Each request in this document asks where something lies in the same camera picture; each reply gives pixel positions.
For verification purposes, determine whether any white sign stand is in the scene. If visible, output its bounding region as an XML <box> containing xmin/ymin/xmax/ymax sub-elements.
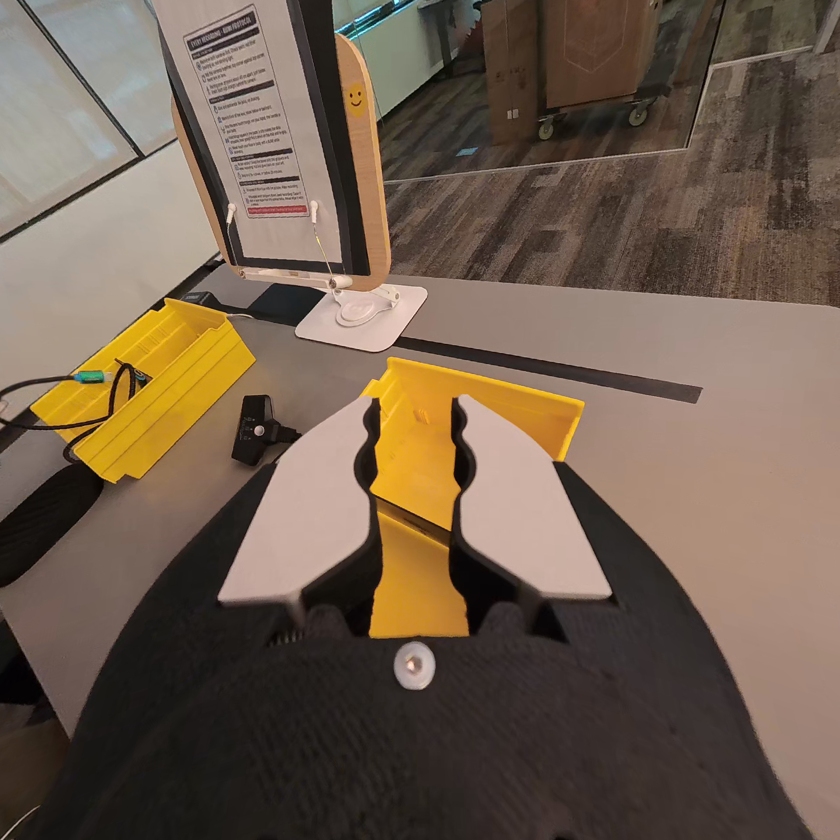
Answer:
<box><xmin>225</xmin><ymin>200</ymin><xmax>429</xmax><ymax>353</ymax></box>

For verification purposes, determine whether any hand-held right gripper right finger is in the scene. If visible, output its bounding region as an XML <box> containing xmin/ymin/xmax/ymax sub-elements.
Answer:
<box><xmin>450</xmin><ymin>394</ymin><xmax>614</xmax><ymax>616</ymax></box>

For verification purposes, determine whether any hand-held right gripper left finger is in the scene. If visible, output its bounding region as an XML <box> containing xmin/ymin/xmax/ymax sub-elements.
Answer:
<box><xmin>217</xmin><ymin>395</ymin><xmax>385</xmax><ymax>616</ymax></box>

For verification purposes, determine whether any yellow plastic bin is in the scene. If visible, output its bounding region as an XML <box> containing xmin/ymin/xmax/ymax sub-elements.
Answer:
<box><xmin>357</xmin><ymin>356</ymin><xmax>586</xmax><ymax>641</ymax></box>
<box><xmin>29</xmin><ymin>297</ymin><xmax>257</xmax><ymax>485</ymax></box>

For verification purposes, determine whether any black bin divider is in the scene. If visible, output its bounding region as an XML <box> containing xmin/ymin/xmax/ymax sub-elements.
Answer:
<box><xmin>374</xmin><ymin>495</ymin><xmax>455</xmax><ymax>551</ymax></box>

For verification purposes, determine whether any black adapter hub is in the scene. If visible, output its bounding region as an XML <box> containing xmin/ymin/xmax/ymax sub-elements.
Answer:
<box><xmin>231</xmin><ymin>394</ymin><xmax>290</xmax><ymax>468</ymax></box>

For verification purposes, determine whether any braided black hdmi cable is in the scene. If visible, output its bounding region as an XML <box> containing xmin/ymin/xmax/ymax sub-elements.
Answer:
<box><xmin>0</xmin><ymin>357</ymin><xmax>156</xmax><ymax>437</ymax></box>

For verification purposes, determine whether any framed instruction sign board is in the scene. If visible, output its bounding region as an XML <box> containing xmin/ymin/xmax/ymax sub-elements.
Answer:
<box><xmin>152</xmin><ymin>0</ymin><xmax>392</xmax><ymax>287</ymax></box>

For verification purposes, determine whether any metal dolly cart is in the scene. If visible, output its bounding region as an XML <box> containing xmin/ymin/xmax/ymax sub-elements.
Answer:
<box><xmin>537</xmin><ymin>95</ymin><xmax>660</xmax><ymax>140</ymax></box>

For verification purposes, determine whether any large cardboard box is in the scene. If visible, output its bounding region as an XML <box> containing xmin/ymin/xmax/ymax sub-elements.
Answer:
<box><xmin>482</xmin><ymin>0</ymin><xmax>547</xmax><ymax>147</ymax></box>
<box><xmin>545</xmin><ymin>0</ymin><xmax>660</xmax><ymax>109</ymax></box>

